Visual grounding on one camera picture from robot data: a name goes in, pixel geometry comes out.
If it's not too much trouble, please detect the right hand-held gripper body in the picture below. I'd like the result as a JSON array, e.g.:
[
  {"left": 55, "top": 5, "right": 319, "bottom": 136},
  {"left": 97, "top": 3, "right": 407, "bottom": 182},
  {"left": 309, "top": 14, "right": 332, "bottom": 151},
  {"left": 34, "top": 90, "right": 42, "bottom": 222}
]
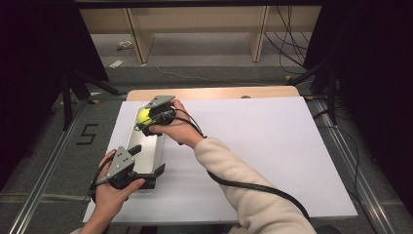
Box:
[{"left": 144, "top": 95, "right": 178, "bottom": 129}]

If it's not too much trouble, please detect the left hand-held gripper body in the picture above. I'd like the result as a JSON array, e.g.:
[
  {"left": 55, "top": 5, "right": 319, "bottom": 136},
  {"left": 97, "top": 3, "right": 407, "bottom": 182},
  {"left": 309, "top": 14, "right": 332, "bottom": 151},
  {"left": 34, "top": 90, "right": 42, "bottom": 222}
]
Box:
[{"left": 95, "top": 145, "right": 157, "bottom": 190}]

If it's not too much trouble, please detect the white box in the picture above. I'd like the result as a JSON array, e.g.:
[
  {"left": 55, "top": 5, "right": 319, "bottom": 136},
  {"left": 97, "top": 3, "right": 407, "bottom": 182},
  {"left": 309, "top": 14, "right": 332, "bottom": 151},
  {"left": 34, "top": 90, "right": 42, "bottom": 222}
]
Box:
[{"left": 126, "top": 104, "right": 166, "bottom": 176}]

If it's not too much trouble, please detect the yellow tennis ball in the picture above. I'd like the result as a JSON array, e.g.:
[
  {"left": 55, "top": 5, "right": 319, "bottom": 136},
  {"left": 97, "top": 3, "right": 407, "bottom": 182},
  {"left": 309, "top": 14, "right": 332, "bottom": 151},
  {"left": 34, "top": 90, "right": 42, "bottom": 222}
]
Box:
[{"left": 136, "top": 107, "right": 153, "bottom": 126}]

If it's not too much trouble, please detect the person's right hand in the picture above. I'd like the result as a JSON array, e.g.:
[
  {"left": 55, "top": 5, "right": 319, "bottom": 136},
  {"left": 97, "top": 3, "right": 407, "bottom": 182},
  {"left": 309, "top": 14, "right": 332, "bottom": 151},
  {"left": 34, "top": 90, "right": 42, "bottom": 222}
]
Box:
[{"left": 149, "top": 98, "right": 207, "bottom": 150}]

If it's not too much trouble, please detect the person's left hand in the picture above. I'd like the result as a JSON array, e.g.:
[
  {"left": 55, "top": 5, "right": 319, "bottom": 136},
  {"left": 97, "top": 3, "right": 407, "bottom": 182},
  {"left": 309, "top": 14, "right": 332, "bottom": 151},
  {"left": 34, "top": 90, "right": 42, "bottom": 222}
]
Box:
[{"left": 92, "top": 149, "right": 146, "bottom": 225}]

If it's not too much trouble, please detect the wooden table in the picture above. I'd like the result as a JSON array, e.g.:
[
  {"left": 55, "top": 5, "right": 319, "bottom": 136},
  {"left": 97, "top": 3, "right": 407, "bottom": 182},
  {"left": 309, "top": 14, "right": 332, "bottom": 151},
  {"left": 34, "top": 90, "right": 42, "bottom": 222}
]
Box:
[{"left": 126, "top": 85, "right": 300, "bottom": 101}]

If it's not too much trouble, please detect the white power strip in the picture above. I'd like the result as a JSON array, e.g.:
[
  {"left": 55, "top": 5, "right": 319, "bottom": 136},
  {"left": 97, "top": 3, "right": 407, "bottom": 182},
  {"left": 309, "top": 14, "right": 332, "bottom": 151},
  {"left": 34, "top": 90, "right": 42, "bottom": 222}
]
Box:
[{"left": 108, "top": 58, "right": 126, "bottom": 69}]

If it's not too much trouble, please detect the white power adapter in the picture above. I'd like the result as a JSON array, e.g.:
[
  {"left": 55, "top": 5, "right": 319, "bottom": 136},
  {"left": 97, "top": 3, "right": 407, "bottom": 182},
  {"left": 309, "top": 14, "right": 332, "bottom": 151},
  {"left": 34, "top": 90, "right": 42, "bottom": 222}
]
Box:
[{"left": 116, "top": 39, "right": 134, "bottom": 52}]

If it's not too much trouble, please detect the black metal stand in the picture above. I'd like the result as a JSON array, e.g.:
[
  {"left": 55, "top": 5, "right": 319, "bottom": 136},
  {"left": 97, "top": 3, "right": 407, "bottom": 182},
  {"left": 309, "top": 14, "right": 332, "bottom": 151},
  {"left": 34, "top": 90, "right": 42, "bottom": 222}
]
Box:
[
  {"left": 60, "top": 68, "right": 129, "bottom": 132},
  {"left": 286, "top": 58, "right": 339, "bottom": 126}
]

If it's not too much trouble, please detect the white sheet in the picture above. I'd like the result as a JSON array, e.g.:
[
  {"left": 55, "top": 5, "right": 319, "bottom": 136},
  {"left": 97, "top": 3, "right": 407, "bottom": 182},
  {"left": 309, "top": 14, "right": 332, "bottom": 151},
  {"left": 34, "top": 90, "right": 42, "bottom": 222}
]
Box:
[{"left": 82, "top": 96, "right": 358, "bottom": 225}]

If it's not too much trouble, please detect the black curtain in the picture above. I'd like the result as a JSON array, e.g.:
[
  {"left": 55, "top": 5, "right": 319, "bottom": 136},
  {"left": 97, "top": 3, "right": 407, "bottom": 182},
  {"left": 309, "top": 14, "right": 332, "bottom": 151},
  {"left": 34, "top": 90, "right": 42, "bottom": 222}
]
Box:
[
  {"left": 303, "top": 0, "right": 413, "bottom": 217},
  {"left": 0, "top": 0, "right": 110, "bottom": 193}
]

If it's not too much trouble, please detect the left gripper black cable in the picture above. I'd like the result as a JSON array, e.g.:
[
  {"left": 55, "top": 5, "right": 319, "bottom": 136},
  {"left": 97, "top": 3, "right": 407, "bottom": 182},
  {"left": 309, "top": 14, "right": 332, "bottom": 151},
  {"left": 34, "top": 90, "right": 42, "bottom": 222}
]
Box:
[{"left": 87, "top": 153, "right": 116, "bottom": 203}]

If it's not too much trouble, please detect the white floor cable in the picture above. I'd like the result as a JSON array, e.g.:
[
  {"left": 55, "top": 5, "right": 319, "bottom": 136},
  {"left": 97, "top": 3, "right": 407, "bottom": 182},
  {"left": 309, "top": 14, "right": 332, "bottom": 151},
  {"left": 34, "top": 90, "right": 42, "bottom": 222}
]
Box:
[{"left": 155, "top": 65, "right": 268, "bottom": 88}]

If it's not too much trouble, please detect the aluminium rail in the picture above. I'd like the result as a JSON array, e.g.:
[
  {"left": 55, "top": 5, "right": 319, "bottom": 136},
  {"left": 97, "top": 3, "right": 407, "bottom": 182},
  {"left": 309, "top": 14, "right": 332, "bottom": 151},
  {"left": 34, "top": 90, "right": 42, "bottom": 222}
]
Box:
[
  {"left": 8, "top": 93, "right": 129, "bottom": 234},
  {"left": 311, "top": 97, "right": 397, "bottom": 234}
]

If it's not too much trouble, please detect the hanging black cable bundle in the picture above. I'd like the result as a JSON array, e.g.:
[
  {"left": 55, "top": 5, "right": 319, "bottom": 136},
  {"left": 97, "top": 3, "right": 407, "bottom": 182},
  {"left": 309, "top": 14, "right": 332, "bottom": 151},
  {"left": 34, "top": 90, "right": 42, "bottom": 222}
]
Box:
[{"left": 263, "top": 5, "right": 314, "bottom": 76}]

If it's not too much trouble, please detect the thin black floor cable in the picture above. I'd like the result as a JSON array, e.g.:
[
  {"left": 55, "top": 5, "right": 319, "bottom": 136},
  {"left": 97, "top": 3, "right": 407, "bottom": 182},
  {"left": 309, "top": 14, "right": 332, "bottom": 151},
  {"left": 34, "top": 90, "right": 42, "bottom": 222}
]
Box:
[{"left": 316, "top": 108, "right": 362, "bottom": 204}]

